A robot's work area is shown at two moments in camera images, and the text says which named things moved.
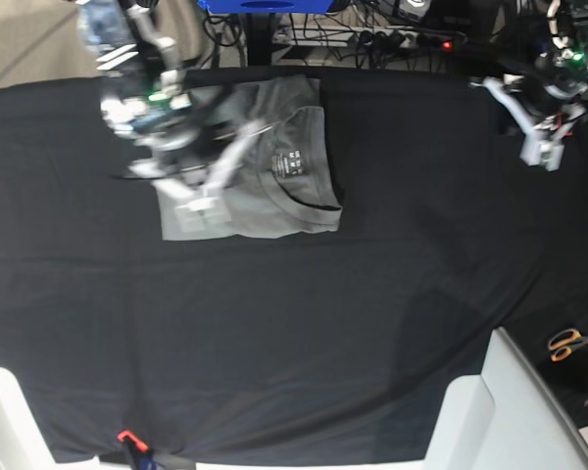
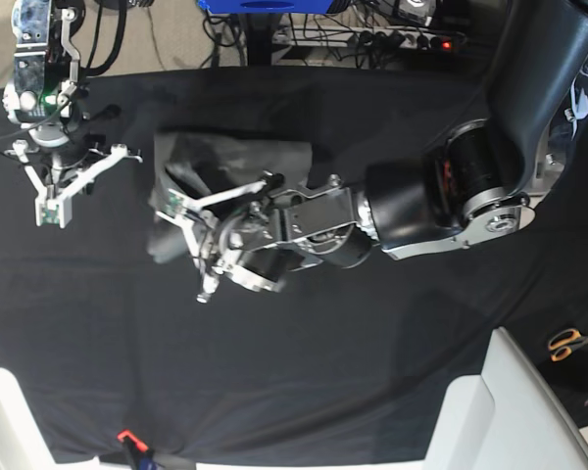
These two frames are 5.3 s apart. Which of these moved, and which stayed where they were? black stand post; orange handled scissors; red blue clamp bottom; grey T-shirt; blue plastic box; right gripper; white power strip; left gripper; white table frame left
Moved: left gripper; grey T-shirt; right gripper
Stayed: orange handled scissors; white power strip; blue plastic box; black stand post; red blue clamp bottom; white table frame left
